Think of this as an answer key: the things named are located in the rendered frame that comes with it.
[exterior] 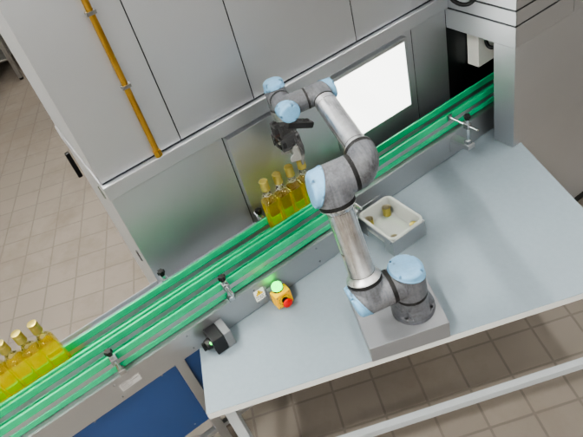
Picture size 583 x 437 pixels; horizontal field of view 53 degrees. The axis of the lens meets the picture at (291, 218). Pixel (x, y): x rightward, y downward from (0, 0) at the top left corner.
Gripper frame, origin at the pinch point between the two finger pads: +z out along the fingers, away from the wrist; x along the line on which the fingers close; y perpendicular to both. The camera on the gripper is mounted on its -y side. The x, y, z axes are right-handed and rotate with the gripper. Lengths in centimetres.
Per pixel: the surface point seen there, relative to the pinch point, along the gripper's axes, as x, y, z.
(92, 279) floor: -150, 96, 116
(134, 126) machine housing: -14, 50, -37
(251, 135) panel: -11.8, 11.6, -12.1
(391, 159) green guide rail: 3.5, -39.9, 24.2
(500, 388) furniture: 78, -23, 96
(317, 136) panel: -12.1, -16.4, 5.0
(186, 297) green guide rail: 7, 64, 23
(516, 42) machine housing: 21, -95, -10
